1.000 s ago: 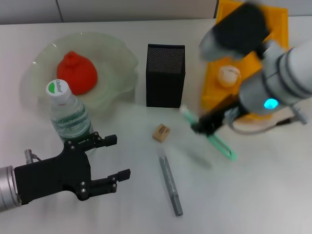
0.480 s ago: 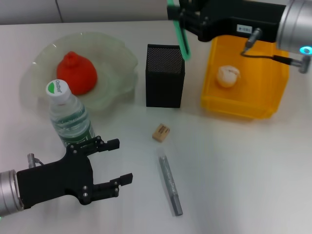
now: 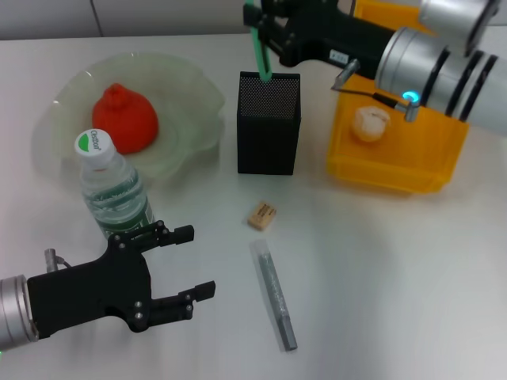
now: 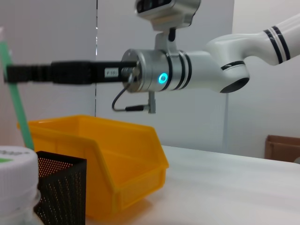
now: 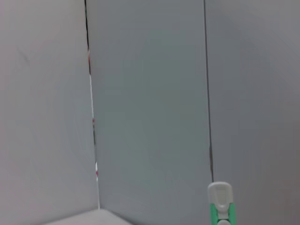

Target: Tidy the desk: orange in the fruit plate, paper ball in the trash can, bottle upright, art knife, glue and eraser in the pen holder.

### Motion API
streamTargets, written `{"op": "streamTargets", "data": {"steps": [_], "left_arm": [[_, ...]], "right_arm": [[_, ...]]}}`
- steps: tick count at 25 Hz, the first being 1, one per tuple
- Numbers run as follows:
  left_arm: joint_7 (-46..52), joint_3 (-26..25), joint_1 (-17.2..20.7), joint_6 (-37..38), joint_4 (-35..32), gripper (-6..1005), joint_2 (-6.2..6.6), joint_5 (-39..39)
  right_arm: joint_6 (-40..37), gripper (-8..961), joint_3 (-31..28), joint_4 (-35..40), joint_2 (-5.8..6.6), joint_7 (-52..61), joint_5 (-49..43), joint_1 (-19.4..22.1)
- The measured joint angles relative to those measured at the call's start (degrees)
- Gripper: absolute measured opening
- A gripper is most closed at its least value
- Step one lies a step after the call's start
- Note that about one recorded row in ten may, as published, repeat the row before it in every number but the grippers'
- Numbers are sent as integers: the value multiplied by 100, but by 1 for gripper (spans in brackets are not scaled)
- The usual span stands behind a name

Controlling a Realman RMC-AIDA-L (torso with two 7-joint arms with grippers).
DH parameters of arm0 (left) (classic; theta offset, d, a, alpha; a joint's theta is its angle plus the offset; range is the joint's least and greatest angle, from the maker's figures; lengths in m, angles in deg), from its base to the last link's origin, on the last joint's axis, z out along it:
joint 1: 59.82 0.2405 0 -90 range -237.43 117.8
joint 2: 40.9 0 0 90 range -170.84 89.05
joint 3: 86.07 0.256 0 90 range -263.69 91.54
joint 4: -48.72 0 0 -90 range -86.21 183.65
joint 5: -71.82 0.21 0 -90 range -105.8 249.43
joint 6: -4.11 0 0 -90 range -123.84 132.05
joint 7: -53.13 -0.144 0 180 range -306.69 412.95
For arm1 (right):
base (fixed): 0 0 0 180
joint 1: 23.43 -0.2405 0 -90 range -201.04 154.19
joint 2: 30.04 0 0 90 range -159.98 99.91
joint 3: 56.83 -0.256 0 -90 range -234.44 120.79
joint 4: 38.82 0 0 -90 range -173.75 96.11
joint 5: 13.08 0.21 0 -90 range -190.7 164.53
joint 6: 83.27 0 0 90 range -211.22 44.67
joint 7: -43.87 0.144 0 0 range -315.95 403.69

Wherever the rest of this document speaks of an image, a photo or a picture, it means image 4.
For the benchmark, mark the mint green utility knife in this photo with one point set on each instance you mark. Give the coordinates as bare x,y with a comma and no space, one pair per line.
16,103

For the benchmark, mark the brown cardboard box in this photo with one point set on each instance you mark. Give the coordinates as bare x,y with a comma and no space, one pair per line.
281,147

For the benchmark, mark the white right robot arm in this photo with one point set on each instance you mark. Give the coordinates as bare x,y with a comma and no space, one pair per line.
211,68

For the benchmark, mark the yellow plastic storage bin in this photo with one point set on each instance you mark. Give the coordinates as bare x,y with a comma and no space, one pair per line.
131,152

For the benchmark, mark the black mesh pen holder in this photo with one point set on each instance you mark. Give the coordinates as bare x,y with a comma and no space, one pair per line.
63,187

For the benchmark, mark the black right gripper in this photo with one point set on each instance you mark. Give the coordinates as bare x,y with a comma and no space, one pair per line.
77,72

